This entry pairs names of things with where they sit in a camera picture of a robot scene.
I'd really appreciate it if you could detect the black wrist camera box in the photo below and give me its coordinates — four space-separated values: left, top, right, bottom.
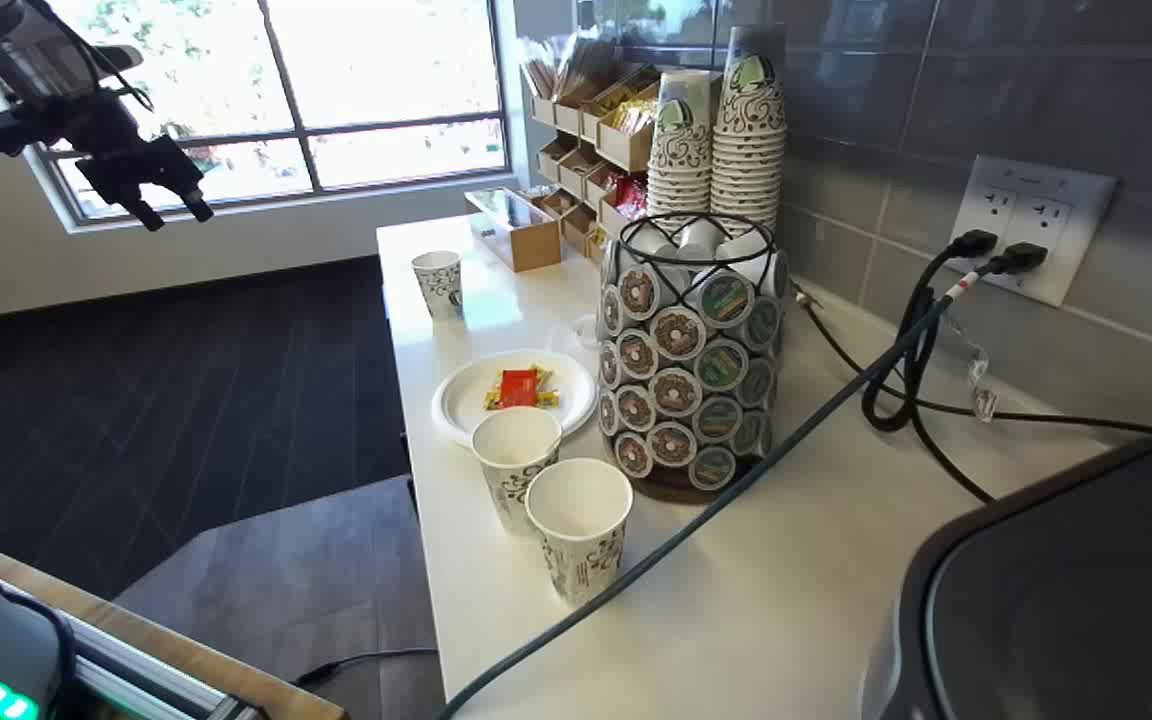
0 99 89 159

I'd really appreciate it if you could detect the short stack of paper cups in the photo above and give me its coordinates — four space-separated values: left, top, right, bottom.
644 68 720 220

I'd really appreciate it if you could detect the black appliance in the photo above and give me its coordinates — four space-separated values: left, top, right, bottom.
853 400 1152 720

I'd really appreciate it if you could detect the tall stack of paper cups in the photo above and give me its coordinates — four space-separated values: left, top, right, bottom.
709 18 790 239

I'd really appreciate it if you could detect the thin black counter cable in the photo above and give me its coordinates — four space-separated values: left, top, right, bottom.
788 280 1152 439

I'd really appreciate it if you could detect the large patterned paper cup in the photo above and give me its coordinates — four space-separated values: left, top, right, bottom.
518 457 635 607

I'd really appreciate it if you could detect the white wall outlet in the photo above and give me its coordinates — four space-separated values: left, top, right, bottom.
946 150 1118 308

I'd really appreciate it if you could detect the wooden box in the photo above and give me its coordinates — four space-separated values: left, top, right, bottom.
464 184 566 277

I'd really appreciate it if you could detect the wire coffee pod carousel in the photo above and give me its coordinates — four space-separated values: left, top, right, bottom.
592 206 788 506

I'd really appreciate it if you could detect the white cable tag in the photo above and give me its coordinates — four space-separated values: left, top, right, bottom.
962 349 1002 426

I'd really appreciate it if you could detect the red snack packet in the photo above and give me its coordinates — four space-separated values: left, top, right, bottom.
484 365 564 411

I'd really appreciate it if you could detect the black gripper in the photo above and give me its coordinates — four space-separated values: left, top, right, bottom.
59 90 214 237

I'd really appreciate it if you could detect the black looped power cable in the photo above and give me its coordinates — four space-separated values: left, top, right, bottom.
859 247 1023 506

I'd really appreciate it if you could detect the snack display rack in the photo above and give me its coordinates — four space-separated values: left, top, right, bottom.
518 33 666 264

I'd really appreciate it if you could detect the medium patterned paper cup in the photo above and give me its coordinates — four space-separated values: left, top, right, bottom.
464 404 566 539

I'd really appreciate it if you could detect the black power plug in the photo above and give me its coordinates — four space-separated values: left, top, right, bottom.
942 222 1002 264
987 239 1052 280

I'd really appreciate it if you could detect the black floor cable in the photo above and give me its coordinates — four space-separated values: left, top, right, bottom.
286 642 439 690

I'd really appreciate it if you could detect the small patterned paper cup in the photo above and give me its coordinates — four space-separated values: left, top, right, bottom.
406 247 467 325

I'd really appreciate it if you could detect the long dark green cable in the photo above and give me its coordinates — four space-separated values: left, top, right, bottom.
430 284 954 720

